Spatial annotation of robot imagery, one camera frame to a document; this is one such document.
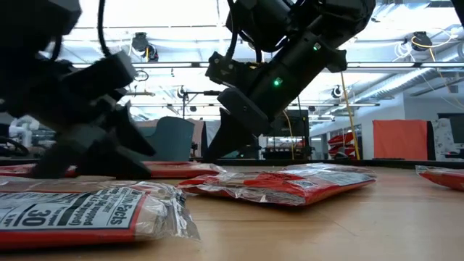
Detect teal plastic basket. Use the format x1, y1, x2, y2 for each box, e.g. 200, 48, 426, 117
139, 115, 196, 162

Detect white patterned board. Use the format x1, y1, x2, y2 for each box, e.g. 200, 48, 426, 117
430, 117, 453, 161

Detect red stacked bins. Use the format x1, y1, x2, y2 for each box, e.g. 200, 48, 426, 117
327, 130, 355, 157

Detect red Orville popcorn bag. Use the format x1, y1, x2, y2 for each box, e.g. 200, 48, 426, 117
284, 162, 376, 175
0, 175, 202, 251
176, 170, 378, 207
0, 162, 37, 178
415, 165, 464, 192
143, 161, 226, 180

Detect black tall stand frame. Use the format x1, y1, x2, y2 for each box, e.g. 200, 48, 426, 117
182, 89, 223, 120

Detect orange fabric panel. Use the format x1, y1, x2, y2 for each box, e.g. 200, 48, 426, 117
372, 119, 428, 161

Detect silver ceiling duct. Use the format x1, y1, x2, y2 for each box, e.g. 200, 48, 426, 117
362, 67, 464, 106

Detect black table frame rail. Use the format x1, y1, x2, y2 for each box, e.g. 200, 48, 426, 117
0, 157, 464, 170

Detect thick yellow hanging cable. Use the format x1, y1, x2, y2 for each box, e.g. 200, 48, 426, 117
340, 71, 361, 161

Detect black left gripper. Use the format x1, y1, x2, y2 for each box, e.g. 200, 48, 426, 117
7, 61, 157, 180

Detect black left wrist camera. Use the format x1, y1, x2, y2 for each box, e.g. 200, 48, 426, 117
61, 50, 138, 102

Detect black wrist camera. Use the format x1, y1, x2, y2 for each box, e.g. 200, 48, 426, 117
61, 50, 138, 102
205, 51, 268, 91

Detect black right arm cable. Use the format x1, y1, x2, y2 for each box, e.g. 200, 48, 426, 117
225, 0, 264, 63

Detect black wire loop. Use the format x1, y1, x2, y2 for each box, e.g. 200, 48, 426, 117
132, 69, 150, 83

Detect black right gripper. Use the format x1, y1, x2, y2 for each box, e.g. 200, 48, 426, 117
207, 32, 329, 160

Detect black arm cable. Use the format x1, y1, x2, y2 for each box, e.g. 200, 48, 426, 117
96, 0, 114, 59
225, 0, 264, 63

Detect distant dark equipment table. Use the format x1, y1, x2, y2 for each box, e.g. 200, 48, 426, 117
262, 143, 313, 161

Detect thin yellow cable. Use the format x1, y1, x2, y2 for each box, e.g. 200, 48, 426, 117
281, 110, 295, 161

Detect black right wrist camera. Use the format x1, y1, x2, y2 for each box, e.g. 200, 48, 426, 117
205, 51, 268, 91

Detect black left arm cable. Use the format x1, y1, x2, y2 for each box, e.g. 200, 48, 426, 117
96, 0, 114, 59

